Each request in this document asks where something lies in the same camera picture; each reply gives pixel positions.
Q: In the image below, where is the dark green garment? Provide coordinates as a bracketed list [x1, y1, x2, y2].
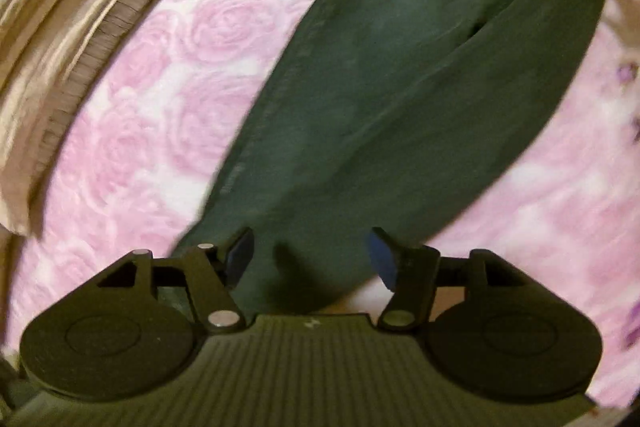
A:
[174, 0, 604, 313]

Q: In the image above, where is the pink rose pattern blanket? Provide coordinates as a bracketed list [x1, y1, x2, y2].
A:
[2, 0, 639, 404]

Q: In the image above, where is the beige satin quilt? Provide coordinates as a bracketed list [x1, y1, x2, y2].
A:
[0, 0, 252, 238]

